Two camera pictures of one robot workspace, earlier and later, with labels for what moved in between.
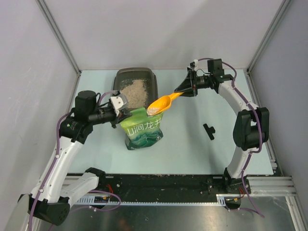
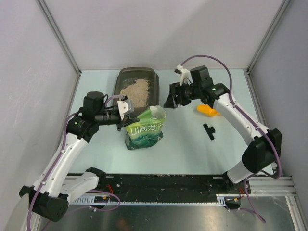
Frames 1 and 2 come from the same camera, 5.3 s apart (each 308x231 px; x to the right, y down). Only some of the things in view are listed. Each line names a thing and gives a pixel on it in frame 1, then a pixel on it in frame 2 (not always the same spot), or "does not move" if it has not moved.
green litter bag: (141, 130) does not move
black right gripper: (186, 83) to (172, 101)
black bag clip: (210, 131) does not move
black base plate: (170, 185) does not move
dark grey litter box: (138, 84) does not move
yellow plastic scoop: (160, 104) to (207, 110)
